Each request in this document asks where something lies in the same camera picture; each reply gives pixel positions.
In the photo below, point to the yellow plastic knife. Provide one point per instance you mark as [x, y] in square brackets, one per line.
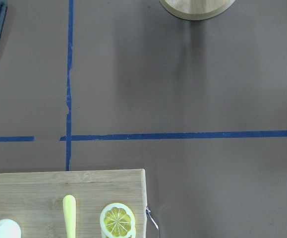
[69, 211]

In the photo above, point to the front lemon slice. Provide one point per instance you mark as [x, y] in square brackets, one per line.
[117, 221]

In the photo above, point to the wooden cutting board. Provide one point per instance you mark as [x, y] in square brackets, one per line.
[34, 200]

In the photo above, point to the wooden mug tree stand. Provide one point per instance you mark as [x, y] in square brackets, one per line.
[196, 9]

